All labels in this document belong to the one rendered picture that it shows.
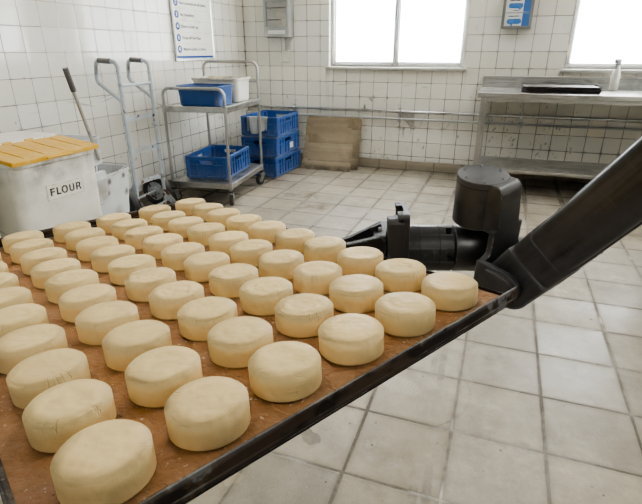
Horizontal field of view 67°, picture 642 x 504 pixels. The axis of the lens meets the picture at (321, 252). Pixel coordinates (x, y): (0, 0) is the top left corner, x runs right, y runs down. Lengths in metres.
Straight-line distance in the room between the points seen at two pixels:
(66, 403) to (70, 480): 0.07
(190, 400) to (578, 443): 1.72
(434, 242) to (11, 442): 0.45
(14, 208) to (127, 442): 2.62
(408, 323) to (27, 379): 0.27
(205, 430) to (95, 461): 0.06
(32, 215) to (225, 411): 2.63
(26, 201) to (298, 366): 2.59
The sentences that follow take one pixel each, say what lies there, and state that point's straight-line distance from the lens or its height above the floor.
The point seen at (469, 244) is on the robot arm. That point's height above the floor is 1.00.
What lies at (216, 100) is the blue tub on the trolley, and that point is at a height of 0.85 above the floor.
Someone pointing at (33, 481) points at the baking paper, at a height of 1.00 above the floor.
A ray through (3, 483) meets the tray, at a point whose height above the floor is 1.00.
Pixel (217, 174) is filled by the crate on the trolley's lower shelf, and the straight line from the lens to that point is 4.29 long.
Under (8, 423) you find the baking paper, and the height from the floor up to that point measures 0.99.
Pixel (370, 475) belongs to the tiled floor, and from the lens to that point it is 1.66.
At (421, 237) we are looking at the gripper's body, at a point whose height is 1.01.
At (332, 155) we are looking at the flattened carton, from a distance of 5.40.
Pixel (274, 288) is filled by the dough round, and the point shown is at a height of 1.01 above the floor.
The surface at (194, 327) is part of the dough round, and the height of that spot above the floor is 1.01.
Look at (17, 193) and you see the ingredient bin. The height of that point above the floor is 0.56.
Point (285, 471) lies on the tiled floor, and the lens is 1.67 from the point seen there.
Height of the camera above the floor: 1.21
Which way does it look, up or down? 23 degrees down
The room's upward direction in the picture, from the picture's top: straight up
